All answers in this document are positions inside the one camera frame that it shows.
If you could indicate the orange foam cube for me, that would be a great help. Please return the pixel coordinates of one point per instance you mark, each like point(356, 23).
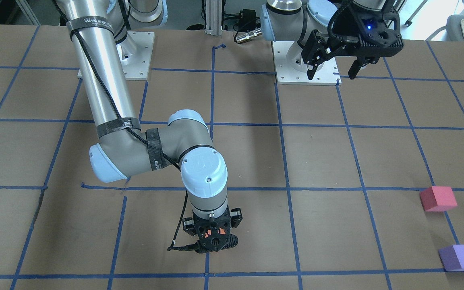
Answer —
point(214, 232)

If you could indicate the purple foam cube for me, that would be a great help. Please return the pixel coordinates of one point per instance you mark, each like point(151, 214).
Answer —
point(452, 257)

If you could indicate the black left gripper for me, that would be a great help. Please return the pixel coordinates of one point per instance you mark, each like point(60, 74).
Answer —
point(341, 27)

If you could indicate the red foam cube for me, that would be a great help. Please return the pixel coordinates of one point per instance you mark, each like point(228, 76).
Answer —
point(438, 198)

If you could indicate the aluminium frame post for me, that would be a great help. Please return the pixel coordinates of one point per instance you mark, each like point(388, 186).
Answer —
point(213, 12)

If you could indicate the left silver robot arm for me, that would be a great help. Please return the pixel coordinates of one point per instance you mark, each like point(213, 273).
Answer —
point(308, 35)

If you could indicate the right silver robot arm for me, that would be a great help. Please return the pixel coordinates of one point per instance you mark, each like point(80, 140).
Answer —
point(112, 54)

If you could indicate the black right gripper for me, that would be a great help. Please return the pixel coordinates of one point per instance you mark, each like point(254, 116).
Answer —
point(236, 214)

